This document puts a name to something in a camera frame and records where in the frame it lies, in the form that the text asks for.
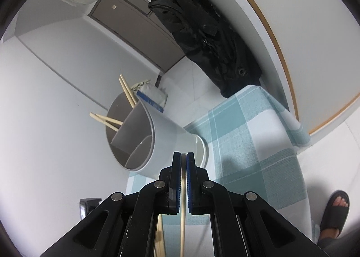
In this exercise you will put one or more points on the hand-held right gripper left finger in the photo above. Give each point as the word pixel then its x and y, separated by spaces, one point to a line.
pixel 176 189

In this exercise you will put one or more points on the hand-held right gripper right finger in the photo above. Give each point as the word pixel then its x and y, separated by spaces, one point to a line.
pixel 190 189

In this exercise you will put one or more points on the wooden chopstick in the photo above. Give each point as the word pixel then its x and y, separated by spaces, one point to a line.
pixel 108 124
pixel 107 119
pixel 127 93
pixel 130 89
pixel 182 231

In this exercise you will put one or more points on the white divided utensil holder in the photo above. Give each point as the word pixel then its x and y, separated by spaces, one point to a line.
pixel 168 138

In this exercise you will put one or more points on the teal checked tablecloth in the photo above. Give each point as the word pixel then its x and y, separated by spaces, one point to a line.
pixel 247 147

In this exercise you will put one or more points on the blue cardboard box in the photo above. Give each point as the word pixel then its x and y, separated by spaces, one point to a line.
pixel 153 103

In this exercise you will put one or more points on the beige cloth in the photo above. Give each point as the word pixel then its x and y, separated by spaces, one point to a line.
pixel 139 85

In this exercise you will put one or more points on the black slipper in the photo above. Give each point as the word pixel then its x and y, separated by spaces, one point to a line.
pixel 332 217

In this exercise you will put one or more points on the person's foot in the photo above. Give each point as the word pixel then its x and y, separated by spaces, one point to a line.
pixel 341 203

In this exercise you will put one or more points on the black jacket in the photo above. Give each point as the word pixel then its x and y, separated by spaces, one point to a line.
pixel 202 29

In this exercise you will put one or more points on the grey-brown door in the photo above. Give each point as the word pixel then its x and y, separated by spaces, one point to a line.
pixel 135 23

